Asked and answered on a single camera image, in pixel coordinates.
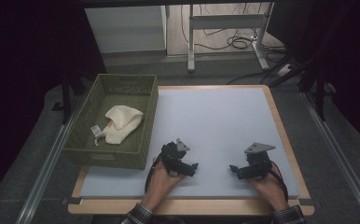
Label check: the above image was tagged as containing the white power strip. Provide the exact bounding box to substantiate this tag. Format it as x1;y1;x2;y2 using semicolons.
275;63;295;77

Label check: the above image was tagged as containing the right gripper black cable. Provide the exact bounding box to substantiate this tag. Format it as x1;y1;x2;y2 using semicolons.
270;160;290;203

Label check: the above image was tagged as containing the white desk frame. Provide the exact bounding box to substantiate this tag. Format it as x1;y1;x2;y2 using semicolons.
187;2;275;73

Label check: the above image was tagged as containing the green woven basket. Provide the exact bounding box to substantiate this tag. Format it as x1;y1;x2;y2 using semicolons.
62;73;159;171

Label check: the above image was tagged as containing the grey foam mat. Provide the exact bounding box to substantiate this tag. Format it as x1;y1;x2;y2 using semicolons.
79;87;301;200

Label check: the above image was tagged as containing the black stand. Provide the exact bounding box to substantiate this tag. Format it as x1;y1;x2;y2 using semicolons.
51;69;87;125
298;60;337;122

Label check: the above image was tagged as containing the white cabinet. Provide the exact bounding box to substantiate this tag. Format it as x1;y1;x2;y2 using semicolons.
84;5;169;54

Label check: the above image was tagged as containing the cream printed cloth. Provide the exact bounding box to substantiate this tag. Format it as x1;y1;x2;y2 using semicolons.
90;105;145;147

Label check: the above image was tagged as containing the person's right hand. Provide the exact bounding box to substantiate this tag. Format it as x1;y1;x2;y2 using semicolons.
247;163;289;210

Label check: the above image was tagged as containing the metal floor rail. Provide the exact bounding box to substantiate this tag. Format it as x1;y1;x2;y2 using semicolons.
14;101;80;224
301;91;360;224

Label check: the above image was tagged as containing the dark curtain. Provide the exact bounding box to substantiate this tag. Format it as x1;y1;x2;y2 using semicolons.
0;0;107;208
266;0;360;153

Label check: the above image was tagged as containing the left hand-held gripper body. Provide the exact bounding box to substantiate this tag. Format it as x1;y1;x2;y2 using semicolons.
160;138;191;175

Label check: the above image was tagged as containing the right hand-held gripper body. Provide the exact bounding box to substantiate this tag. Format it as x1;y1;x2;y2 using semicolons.
243;142;276;181

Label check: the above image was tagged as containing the person's left hand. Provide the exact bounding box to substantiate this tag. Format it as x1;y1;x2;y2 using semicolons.
144;158;187;207

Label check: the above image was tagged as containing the coiled black floor cable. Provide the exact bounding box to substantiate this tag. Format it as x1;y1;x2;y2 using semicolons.
181;3;286;63

